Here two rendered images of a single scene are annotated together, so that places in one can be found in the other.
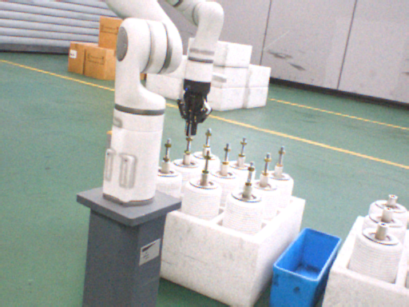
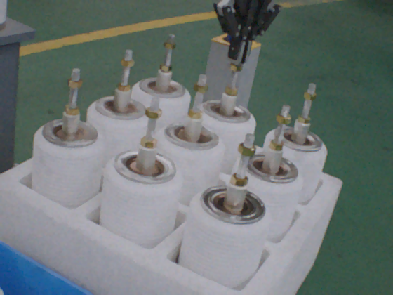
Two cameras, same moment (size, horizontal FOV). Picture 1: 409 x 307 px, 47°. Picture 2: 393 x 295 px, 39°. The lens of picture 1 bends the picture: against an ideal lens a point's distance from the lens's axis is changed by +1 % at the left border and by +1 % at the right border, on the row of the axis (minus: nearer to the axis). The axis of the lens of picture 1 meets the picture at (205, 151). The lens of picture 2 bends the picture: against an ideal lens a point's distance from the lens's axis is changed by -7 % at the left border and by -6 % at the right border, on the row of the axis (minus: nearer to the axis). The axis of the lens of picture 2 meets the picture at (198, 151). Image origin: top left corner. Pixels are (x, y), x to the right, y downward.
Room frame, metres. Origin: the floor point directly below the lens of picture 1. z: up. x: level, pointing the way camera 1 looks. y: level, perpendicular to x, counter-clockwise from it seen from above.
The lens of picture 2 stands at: (1.21, -0.78, 0.59)
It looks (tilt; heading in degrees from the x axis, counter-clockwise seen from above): 27 degrees down; 87
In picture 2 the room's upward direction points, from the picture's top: 12 degrees clockwise
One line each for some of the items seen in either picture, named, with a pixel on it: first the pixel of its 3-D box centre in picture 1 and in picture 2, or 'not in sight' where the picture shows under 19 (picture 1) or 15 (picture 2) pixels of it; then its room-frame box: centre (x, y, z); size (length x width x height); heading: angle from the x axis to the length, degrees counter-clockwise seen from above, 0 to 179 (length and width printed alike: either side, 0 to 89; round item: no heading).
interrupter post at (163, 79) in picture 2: (165, 167); (163, 80); (1.18, 0.10, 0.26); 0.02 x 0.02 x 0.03
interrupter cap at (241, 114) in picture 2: (186, 163); (226, 112); (1.28, 0.05, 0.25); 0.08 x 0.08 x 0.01
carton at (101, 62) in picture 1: (104, 63); not in sight; (4.80, 1.15, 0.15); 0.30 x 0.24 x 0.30; 55
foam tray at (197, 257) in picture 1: (215, 227); (172, 232); (1.23, -0.06, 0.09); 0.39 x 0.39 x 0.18; 65
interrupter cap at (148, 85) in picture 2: (164, 172); (161, 88); (1.18, 0.10, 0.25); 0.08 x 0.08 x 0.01
